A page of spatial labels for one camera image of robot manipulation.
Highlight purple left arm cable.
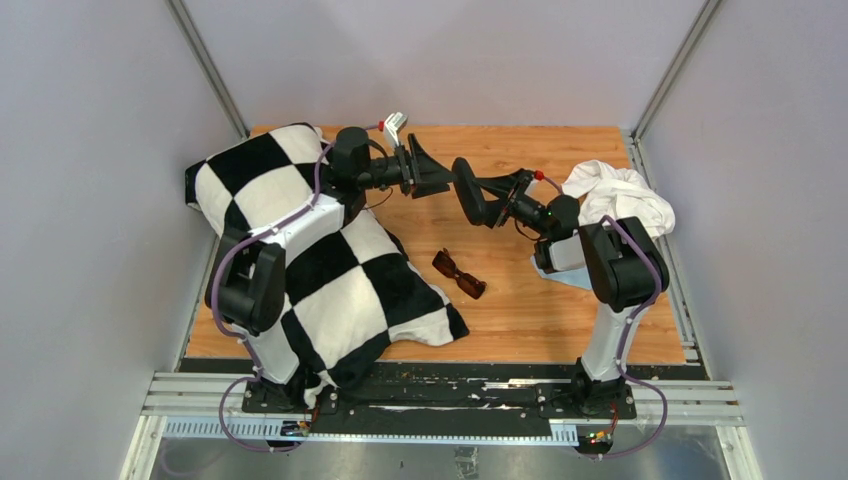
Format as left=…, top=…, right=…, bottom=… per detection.
left=210, top=122, right=386, bottom=454

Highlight tortoiseshell brown sunglasses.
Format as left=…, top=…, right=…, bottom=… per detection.
left=432, top=249, right=487, bottom=300

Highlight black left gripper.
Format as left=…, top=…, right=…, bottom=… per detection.
left=356, top=135, right=455, bottom=200

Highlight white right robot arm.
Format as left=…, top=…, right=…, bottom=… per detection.
left=455, top=169, right=669, bottom=418

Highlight black white checkered pillow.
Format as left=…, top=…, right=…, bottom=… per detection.
left=185, top=123, right=469, bottom=407

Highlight crumpled white cloth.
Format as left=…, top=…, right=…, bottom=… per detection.
left=561, top=160, right=676, bottom=239

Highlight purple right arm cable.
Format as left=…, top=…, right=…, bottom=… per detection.
left=533, top=170, right=669, bottom=460

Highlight aluminium frame rail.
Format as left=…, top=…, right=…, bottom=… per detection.
left=121, top=359, right=762, bottom=479

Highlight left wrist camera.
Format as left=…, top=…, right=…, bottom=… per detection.
left=378, top=112, right=408, bottom=149

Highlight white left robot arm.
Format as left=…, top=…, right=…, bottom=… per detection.
left=186, top=123, right=468, bottom=413

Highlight light blue cleaning cloth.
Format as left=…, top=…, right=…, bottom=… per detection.
left=530, top=257, right=592, bottom=291

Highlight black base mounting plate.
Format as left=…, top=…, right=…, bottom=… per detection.
left=242, top=362, right=636, bottom=438

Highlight black glasses case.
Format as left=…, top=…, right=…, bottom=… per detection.
left=451, top=157, right=487, bottom=226

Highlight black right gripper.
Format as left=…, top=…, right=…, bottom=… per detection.
left=464, top=168, right=553, bottom=239

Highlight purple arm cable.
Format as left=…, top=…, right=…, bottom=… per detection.
left=533, top=170, right=669, bottom=460
left=210, top=122, right=386, bottom=454

